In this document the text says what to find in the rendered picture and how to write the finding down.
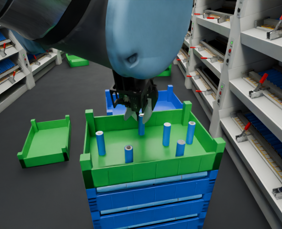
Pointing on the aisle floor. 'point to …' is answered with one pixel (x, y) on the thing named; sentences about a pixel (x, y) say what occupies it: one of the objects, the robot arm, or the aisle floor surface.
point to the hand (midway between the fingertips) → (141, 116)
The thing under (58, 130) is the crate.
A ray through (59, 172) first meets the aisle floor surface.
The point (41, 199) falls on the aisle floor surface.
